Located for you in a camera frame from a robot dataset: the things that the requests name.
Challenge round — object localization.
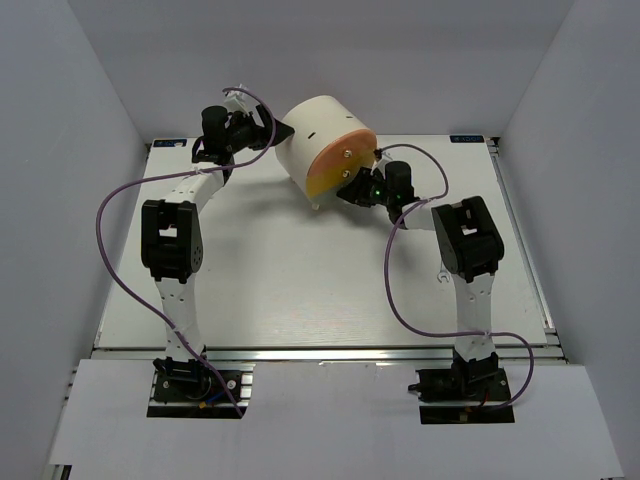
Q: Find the aluminium table rail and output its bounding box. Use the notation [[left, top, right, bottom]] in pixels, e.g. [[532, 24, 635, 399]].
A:
[[91, 341, 566, 362]]

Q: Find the cream drawer cabinet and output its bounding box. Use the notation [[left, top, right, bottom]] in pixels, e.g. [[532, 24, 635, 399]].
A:
[[275, 95, 375, 209]]

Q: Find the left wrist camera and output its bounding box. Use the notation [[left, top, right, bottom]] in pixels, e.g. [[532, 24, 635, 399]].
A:
[[223, 84, 252, 114]]

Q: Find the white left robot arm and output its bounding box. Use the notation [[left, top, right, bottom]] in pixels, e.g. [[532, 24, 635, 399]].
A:
[[141, 104, 294, 362]]

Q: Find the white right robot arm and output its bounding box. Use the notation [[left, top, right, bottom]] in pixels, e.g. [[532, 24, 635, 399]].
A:
[[337, 161, 505, 399]]

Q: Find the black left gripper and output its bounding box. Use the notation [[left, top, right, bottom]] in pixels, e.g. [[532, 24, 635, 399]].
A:
[[225, 105, 295, 154]]

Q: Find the silver open-end wrench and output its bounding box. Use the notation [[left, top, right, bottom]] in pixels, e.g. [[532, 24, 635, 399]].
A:
[[437, 270, 450, 283]]

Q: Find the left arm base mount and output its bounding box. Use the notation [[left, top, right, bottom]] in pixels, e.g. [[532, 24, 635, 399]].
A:
[[147, 358, 252, 420]]

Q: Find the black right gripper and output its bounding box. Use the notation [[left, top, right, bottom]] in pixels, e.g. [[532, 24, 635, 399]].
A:
[[338, 166, 395, 207]]

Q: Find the yellow drawer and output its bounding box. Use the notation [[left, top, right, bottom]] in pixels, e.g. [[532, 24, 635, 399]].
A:
[[304, 157, 374, 200]]

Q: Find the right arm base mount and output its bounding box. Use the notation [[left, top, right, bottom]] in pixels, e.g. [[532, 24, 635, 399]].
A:
[[407, 368, 515, 425]]

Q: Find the orange drawer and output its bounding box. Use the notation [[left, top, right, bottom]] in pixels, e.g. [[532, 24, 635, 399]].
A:
[[308, 129, 378, 176]]

